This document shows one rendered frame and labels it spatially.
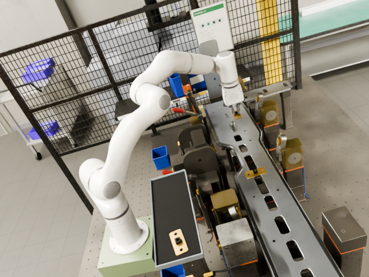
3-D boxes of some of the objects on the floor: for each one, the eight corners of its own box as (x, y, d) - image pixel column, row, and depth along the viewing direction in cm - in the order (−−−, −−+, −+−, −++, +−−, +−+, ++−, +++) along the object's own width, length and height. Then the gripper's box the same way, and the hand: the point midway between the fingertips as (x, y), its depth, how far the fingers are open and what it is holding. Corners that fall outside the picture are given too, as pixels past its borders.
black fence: (312, 162, 259) (306, -43, 172) (91, 227, 267) (-23, 61, 179) (304, 153, 271) (295, -44, 183) (93, 215, 278) (-13, 54, 191)
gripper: (242, 75, 157) (247, 105, 167) (213, 84, 157) (220, 114, 168) (247, 81, 151) (252, 112, 161) (216, 90, 151) (223, 120, 161)
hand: (235, 109), depth 163 cm, fingers closed, pressing on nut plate
